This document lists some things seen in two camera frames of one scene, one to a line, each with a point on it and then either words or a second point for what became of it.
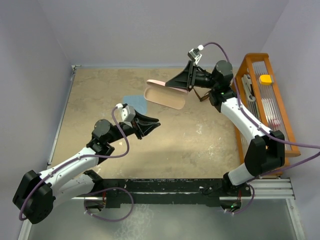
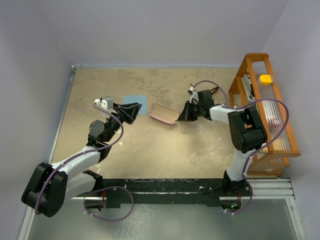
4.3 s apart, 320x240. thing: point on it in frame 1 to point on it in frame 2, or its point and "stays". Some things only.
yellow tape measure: [265, 80] stays
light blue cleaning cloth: [138, 102] stays
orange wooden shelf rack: [256, 92] stays
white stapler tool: [246, 80] stays
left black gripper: [140, 128] to [127, 114]
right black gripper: [186, 79] to [186, 115]
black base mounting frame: [187, 191] stays
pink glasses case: [157, 92] to [164, 113]
